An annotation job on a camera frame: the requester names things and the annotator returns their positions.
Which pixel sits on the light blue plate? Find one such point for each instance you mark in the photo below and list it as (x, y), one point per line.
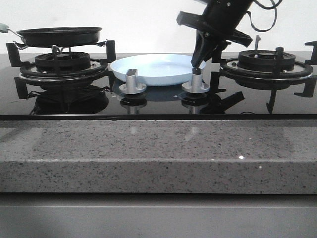
(155, 69)

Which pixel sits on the black frying pan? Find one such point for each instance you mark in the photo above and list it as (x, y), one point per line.
(60, 36)

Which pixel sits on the black burner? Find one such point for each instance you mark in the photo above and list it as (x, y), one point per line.
(264, 60)
(68, 62)

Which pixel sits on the black pan support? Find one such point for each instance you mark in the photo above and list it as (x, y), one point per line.
(302, 73)
(60, 86)

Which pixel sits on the chrome wire pan rack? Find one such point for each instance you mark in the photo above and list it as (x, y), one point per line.
(60, 48)

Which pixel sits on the silver stove knob right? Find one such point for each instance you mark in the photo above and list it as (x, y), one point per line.
(196, 84)

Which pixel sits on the grey cabinet front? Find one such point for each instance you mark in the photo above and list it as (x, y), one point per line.
(157, 216)

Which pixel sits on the silver stove knob left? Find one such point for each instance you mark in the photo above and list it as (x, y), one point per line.
(132, 85)

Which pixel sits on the black burner left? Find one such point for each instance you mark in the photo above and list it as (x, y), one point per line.
(68, 62)

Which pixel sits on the silver stove knob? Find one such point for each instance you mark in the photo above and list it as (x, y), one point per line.
(196, 84)
(132, 85)

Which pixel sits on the black pan support left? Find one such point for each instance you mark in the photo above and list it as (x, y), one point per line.
(60, 86)

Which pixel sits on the black pan support right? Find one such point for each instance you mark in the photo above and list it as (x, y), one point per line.
(302, 73)

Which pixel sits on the black glass cooktop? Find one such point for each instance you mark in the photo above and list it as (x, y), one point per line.
(227, 99)

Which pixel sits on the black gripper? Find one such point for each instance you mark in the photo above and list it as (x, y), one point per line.
(216, 24)

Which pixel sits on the black burner right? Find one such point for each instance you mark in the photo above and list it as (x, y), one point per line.
(264, 60)

